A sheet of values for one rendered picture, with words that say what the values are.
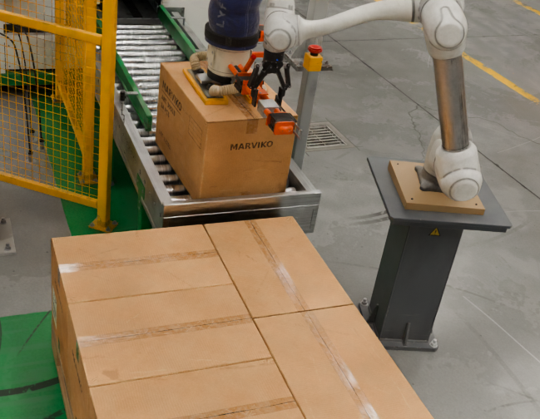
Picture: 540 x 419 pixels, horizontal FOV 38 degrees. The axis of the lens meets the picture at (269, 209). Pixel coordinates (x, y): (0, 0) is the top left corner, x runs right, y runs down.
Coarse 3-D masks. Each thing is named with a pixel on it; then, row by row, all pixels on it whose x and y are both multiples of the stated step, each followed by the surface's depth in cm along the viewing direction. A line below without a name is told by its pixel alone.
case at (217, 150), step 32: (160, 96) 359; (192, 96) 326; (160, 128) 364; (192, 128) 325; (224, 128) 313; (256, 128) 320; (192, 160) 329; (224, 160) 322; (256, 160) 328; (288, 160) 335; (192, 192) 333; (224, 192) 330; (256, 192) 338
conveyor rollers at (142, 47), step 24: (120, 24) 500; (144, 24) 506; (120, 48) 469; (144, 48) 474; (168, 48) 480; (144, 72) 444; (144, 96) 414; (144, 144) 374; (168, 168) 355; (168, 192) 340
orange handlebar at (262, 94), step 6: (258, 54) 340; (228, 66) 325; (240, 66) 325; (234, 72) 319; (246, 90) 308; (258, 90) 305; (264, 90) 306; (258, 96) 301; (264, 96) 303; (276, 108) 294; (282, 126) 282; (288, 126) 282
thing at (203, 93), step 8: (184, 72) 344; (192, 72) 341; (200, 72) 338; (192, 80) 336; (200, 88) 330; (208, 88) 328; (200, 96) 326; (208, 96) 323; (216, 96) 324; (224, 96) 326; (208, 104) 321; (216, 104) 323; (224, 104) 324
